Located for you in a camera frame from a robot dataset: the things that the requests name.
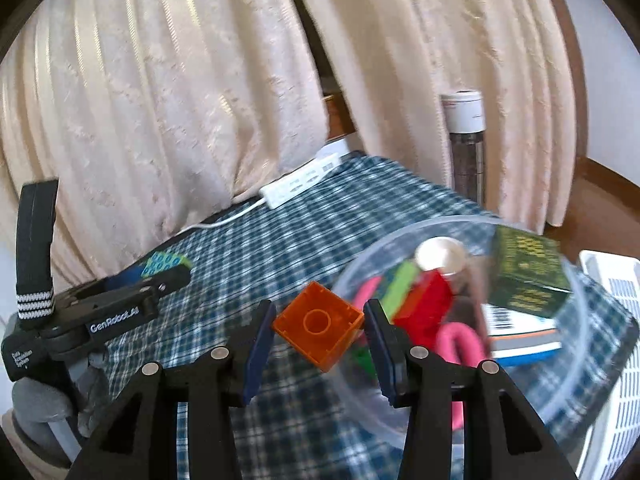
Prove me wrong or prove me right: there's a white tower appliance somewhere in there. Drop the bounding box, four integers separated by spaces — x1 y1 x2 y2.
440 89 487 211

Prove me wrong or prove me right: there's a person's left hand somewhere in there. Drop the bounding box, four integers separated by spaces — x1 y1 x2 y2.
10 350 111 441

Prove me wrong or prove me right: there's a clear plastic container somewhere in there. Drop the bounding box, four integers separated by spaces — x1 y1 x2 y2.
327 215 596 466

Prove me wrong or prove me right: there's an orange toy block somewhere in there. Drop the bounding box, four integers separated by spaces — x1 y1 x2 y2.
271 281 366 372

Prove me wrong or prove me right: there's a dark green box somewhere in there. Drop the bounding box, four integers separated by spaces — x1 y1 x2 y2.
487 226 573 318

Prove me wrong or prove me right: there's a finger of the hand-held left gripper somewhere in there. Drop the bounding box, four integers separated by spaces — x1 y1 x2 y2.
102 267 151 292
140 266 192 306

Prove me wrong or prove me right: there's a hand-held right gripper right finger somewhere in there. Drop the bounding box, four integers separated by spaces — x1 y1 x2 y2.
363 299 581 480

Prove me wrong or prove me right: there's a white ceramic cup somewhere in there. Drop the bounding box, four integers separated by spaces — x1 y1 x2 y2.
415 237 468 278

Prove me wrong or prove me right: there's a cream patterned curtain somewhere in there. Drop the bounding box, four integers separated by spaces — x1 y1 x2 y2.
285 0 578 228
0 0 331 281

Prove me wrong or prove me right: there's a red toy block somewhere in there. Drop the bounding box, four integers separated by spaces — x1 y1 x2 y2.
392 270 456 348

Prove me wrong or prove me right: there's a white plastic basket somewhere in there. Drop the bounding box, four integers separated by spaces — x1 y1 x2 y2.
575 250 640 480

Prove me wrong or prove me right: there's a green block with blue studs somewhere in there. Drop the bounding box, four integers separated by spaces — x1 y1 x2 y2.
382 261 421 316
139 251 193 278

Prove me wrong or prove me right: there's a white medicine box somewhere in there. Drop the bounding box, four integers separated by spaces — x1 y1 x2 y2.
482 305 563 367

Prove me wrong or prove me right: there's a blue plaid tablecloth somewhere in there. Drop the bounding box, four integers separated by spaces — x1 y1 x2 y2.
87 152 636 480

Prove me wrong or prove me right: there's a white power strip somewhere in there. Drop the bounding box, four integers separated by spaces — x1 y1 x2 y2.
260 156 341 209

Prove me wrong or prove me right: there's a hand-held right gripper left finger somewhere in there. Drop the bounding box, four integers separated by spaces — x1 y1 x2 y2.
65 300 277 480

